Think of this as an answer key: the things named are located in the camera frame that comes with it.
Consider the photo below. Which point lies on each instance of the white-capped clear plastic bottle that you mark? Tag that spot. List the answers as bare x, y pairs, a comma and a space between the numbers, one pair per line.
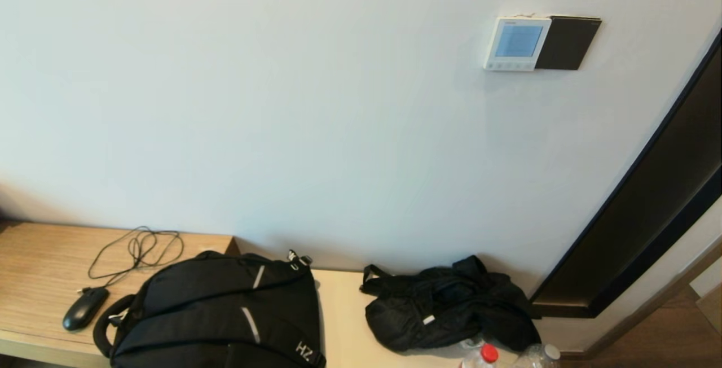
544, 356

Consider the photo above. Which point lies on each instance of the black computer mouse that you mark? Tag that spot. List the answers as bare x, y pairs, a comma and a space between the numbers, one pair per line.
84, 309

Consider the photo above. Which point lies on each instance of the white wall thermostat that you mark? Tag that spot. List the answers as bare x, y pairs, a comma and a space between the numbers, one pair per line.
516, 40

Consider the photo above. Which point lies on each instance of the dark door frame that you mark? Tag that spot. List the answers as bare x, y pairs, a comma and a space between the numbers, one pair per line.
648, 215

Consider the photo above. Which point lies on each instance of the black crumpled fabric bag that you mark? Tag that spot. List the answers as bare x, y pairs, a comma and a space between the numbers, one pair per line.
445, 311

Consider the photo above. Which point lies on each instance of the black backpack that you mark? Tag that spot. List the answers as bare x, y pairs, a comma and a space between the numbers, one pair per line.
214, 300

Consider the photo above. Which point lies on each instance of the red-capped plastic bottle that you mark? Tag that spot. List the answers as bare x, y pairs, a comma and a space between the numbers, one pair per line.
488, 354

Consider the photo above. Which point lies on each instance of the black wall switch plate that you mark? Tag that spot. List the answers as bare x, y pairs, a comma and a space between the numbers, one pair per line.
569, 43

